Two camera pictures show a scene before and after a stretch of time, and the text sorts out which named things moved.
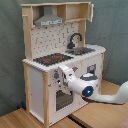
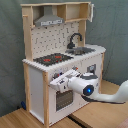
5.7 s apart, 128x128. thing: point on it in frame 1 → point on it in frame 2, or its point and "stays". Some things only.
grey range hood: [48, 17] stays
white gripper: [67, 74] → [62, 82]
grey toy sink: [80, 51] stays
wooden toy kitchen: [55, 35] stays
